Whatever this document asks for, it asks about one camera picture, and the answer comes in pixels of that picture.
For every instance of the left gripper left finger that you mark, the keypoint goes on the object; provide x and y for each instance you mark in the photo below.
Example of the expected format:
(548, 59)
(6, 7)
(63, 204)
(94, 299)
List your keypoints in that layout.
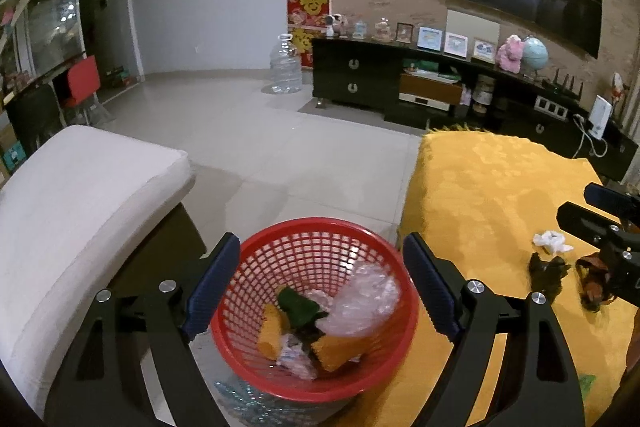
(100, 382)

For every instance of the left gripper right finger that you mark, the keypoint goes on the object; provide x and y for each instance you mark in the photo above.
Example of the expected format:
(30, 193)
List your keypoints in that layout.
(537, 383)

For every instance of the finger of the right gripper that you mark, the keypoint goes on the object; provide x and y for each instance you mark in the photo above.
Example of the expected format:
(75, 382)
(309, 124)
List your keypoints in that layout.
(595, 229)
(611, 201)

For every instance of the dark brown wrapper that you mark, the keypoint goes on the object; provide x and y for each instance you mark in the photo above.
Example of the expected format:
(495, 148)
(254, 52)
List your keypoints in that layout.
(594, 280)

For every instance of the white tissue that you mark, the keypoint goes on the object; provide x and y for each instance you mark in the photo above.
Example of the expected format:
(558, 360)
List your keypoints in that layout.
(552, 242)

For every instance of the clear white plastic bag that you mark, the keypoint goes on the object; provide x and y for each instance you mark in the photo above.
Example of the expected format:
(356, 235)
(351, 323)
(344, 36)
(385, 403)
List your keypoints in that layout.
(363, 304)

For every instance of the small dark trash piece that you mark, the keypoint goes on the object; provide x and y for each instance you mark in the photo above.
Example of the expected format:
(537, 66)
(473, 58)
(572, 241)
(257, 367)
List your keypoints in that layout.
(546, 276)

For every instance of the red mesh trash basket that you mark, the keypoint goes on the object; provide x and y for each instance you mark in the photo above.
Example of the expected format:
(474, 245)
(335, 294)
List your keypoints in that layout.
(314, 256)

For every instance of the white router box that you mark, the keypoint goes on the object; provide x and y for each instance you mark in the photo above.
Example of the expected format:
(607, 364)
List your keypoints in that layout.
(599, 115)

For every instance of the yellow tablecloth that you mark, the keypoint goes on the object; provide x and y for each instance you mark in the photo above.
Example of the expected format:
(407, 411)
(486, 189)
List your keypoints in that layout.
(478, 199)

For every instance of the pale blue globe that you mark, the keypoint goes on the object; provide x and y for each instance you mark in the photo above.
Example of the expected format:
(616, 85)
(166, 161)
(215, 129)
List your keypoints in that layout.
(535, 54)

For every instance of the pink plush toy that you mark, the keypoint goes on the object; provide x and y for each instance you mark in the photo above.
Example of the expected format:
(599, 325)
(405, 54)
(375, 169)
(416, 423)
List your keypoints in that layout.
(509, 55)

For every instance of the clear plastic stool blue leaf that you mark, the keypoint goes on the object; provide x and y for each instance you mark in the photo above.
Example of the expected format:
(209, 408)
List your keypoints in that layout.
(256, 408)

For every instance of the beige sofa ottoman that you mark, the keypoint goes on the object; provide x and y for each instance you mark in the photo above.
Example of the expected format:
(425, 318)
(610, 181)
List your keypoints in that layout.
(70, 218)

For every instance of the orange peel piece left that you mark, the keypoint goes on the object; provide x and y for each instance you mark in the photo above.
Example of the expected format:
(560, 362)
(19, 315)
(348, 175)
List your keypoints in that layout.
(275, 325)

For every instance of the orange peel piece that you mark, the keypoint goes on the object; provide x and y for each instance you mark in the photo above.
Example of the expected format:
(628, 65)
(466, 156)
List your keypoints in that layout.
(275, 325)
(333, 352)

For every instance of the black TV cabinet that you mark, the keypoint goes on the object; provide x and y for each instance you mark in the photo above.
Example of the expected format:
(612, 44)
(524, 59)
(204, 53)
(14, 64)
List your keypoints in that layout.
(426, 89)

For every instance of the orange peel piece right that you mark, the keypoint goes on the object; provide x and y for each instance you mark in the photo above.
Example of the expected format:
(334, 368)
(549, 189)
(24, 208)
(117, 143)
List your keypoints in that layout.
(333, 352)

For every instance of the black crumpled bag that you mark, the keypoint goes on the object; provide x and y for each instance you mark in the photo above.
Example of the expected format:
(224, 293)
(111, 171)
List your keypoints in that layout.
(302, 312)

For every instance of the red chair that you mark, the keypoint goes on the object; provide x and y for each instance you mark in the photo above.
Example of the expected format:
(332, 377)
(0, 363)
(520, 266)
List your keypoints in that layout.
(83, 81)

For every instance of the clear water jug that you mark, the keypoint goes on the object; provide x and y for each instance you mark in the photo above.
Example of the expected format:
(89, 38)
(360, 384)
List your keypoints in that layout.
(285, 67)

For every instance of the red festive poster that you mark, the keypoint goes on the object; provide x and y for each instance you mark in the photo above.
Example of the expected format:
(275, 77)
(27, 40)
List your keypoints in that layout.
(307, 21)

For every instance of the photo frame small right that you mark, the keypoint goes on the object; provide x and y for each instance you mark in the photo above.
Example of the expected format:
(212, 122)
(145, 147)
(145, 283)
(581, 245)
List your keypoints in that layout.
(484, 51)

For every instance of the photo frame white middle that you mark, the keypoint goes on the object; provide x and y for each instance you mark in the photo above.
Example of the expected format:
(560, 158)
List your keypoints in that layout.
(456, 45)

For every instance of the photo frame blue left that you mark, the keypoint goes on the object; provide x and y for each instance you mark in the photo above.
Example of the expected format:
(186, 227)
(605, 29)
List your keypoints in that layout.
(429, 39)

